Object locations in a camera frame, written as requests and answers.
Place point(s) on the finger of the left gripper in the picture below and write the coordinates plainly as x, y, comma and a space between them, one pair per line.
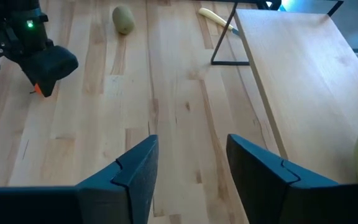
51, 67

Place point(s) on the wooden shelf with black legs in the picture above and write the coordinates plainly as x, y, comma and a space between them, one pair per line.
306, 77

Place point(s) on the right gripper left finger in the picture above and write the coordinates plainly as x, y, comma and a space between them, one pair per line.
73, 205

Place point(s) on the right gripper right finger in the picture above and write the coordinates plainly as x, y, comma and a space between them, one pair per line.
291, 205

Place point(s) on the green-brown kiwi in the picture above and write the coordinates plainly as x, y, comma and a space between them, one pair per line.
123, 19

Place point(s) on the orange yellow peach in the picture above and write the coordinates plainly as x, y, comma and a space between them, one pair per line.
38, 89

